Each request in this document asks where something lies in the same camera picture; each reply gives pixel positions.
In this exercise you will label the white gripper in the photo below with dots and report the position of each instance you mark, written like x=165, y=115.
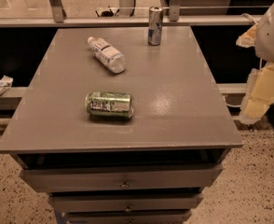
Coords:
x=272, y=36

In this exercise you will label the green soda can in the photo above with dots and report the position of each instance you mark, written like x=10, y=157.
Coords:
x=109, y=104

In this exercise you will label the silver blue energy drink can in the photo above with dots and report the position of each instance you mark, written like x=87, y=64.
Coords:
x=155, y=25

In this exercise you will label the top grey drawer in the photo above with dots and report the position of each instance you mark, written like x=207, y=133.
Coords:
x=122, y=178

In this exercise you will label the grey drawer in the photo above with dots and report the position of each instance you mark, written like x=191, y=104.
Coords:
x=134, y=217
x=125, y=203
x=122, y=178

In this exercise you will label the grey drawer cabinet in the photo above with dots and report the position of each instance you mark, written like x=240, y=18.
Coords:
x=116, y=131

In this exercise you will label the clear plastic water bottle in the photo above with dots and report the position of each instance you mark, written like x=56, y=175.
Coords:
x=108, y=55

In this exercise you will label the middle grey drawer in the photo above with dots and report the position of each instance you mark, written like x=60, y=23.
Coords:
x=125, y=203

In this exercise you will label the bottom grey drawer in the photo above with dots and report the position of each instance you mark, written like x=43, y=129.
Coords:
x=134, y=217

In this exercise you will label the grey metal railing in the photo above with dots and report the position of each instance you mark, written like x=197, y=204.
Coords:
x=97, y=13

